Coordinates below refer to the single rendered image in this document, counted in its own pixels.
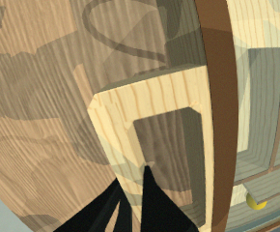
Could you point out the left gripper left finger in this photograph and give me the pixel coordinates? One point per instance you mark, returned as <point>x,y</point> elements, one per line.
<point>95,216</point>

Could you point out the wooden maze board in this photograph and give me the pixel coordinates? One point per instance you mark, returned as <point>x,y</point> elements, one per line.
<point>225,57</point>

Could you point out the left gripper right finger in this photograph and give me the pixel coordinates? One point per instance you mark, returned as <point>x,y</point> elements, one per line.
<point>159,213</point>

